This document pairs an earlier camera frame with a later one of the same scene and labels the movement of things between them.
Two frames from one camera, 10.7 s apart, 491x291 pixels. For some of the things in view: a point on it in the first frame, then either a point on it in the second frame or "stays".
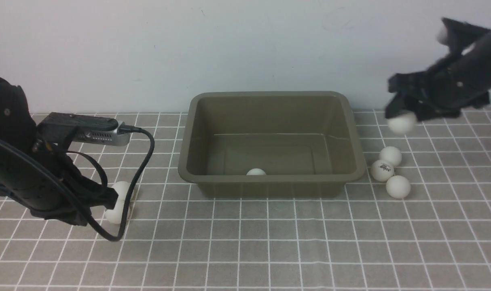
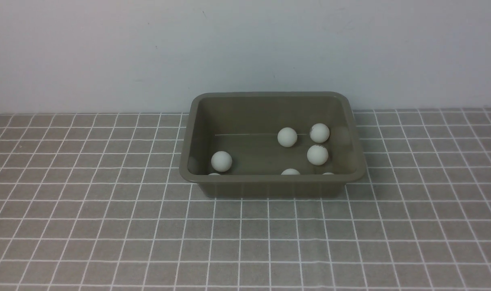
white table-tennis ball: [391, 154] to [291, 171]
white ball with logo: [382, 170] to [317, 154]
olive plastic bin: [271, 144] stays
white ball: [121, 188] to [221, 161]
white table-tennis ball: [403, 123] to [319, 133]
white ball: [256, 171] to [287, 137]
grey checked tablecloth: [428, 216] stays
